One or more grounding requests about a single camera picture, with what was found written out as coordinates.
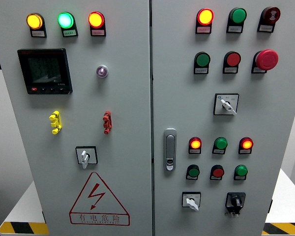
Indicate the pale grey cabinet door with display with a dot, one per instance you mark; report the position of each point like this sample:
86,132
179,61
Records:
127,98

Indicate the silver door lock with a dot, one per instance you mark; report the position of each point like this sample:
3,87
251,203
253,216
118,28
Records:
170,147

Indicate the small red round lamp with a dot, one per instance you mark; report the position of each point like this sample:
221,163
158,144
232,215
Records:
195,143
246,143

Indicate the small label plate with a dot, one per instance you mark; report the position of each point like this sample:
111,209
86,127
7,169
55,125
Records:
218,151
258,70
215,178
38,33
266,28
230,70
194,151
239,178
69,32
191,178
244,151
201,70
203,29
98,32
234,29

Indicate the white round lamp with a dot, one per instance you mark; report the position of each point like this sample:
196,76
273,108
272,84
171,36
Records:
102,71

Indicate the small green push button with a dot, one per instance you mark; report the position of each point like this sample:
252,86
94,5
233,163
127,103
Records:
194,171

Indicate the small green round lamp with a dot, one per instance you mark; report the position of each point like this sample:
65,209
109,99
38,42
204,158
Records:
221,143
241,170

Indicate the large green push button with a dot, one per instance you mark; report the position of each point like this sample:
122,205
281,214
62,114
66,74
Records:
203,59

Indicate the small red push button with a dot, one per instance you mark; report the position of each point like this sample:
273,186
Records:
218,172

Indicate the red warning triangle sticker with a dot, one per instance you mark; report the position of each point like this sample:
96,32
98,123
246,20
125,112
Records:
96,191

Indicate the large red push button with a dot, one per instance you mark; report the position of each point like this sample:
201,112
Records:
233,59

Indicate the large red round lamp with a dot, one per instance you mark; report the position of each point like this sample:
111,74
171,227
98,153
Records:
205,16
96,19

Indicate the black display meter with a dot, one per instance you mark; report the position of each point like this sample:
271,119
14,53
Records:
45,71

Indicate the pale grey cabinet door with lock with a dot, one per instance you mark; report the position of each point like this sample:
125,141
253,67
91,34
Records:
260,123

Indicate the large lit green round lamp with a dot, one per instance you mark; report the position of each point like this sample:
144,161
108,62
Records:
65,20

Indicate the large red stop button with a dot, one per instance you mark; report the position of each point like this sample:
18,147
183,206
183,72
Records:
267,59

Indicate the large dark green round lamp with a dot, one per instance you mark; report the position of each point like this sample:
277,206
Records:
238,15

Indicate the yellow round lamp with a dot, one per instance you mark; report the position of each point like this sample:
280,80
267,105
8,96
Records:
34,21

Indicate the dark red round buzzer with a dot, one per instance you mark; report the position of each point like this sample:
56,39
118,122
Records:
271,14

